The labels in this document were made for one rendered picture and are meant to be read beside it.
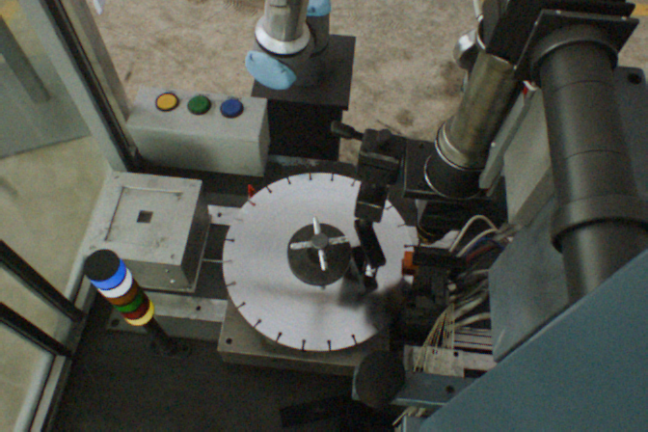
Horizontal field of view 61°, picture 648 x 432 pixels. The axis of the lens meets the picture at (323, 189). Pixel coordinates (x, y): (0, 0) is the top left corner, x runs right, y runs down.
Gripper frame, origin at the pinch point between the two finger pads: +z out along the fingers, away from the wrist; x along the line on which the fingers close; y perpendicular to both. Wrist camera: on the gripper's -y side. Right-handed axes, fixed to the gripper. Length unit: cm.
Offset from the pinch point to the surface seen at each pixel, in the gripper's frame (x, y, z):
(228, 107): -4.8, -39.4, 0.2
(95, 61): 14.8, -29.1, -15.2
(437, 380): -3, -107, -13
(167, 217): 17, -56, 1
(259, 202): 2, -65, -4
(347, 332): 2, -93, -4
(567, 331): 10, -111, -71
